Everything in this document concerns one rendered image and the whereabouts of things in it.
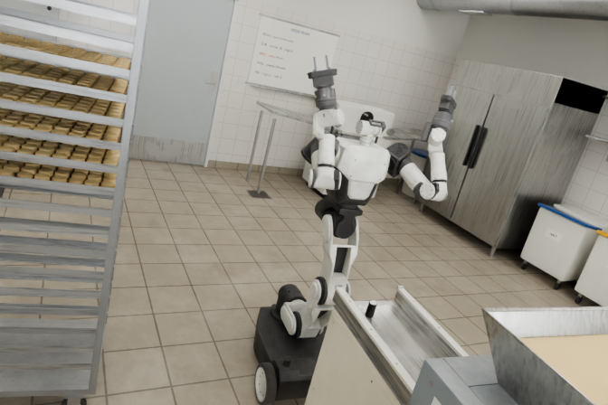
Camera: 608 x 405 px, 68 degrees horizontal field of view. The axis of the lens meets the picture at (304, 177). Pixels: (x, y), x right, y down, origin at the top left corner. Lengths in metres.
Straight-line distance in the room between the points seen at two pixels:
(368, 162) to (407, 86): 4.91
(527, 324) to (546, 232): 4.28
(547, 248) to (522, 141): 1.14
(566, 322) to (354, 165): 1.18
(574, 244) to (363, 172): 3.43
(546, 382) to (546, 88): 4.53
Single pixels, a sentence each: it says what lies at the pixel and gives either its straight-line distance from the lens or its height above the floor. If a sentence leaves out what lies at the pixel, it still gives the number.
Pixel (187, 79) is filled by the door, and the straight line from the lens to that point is 5.63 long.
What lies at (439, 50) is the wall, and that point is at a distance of 7.25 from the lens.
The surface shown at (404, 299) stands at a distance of 1.93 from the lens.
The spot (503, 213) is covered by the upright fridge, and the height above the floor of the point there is 0.55.
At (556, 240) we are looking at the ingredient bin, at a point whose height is 0.49.
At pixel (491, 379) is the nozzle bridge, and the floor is 1.18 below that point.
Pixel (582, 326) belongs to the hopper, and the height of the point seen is 1.28.
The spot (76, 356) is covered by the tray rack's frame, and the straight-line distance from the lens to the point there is 2.49.
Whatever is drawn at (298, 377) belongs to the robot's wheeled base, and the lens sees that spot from 2.48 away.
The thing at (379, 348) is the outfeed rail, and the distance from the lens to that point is 1.57.
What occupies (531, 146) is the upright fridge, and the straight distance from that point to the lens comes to 5.26.
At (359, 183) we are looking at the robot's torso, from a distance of 2.17.
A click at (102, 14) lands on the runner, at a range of 1.75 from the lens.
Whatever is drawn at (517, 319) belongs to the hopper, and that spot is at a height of 1.30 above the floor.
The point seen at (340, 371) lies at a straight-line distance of 1.78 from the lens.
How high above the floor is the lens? 1.74
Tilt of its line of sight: 16 degrees down
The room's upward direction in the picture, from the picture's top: 14 degrees clockwise
